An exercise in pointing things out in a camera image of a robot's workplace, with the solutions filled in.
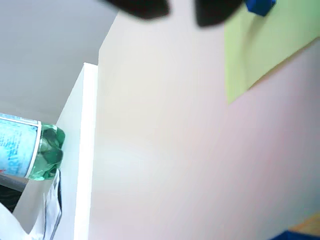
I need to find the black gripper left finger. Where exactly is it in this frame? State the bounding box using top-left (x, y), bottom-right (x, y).
top-left (99, 0), bottom-right (171, 20)

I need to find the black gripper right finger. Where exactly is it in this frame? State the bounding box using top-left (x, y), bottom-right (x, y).
top-left (194, 0), bottom-right (245, 27)

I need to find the green paper square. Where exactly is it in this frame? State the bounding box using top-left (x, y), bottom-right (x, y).
top-left (224, 0), bottom-right (320, 105)

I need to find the orange paper square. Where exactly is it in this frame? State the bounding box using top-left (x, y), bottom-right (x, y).
top-left (287, 212), bottom-right (320, 235)

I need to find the small blue cube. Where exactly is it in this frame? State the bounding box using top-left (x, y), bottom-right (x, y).
top-left (244, 0), bottom-right (277, 17)

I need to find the white side board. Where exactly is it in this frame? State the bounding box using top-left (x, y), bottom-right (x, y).
top-left (56, 62), bottom-right (99, 240)

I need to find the green plastic bottle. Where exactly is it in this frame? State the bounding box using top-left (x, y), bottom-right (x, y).
top-left (0, 112), bottom-right (66, 181)

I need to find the white plastic bag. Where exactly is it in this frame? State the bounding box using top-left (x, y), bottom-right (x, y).
top-left (0, 169), bottom-right (63, 240)

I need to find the large blue cube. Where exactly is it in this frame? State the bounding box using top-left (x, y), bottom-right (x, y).
top-left (271, 229), bottom-right (320, 240)

